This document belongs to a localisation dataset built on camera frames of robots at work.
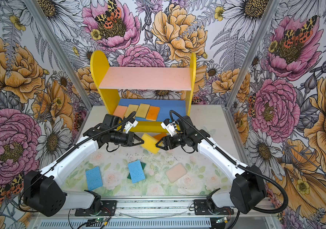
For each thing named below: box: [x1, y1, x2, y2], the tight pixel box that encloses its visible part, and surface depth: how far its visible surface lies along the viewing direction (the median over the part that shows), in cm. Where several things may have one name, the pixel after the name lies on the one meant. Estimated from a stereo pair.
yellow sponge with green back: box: [123, 104, 139, 118], surface depth 101 cm
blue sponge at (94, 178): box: [85, 166, 104, 192], surface depth 85 cm
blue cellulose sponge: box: [127, 159, 146, 184], surface depth 85 cm
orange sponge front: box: [145, 105, 161, 122], surface depth 99 cm
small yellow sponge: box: [140, 133, 161, 154], surface depth 77 cm
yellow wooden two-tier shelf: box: [90, 50, 197, 139], surface depth 85 cm
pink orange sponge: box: [112, 104, 128, 120], surface depth 99 cm
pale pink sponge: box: [164, 163, 187, 184], surface depth 87 cm
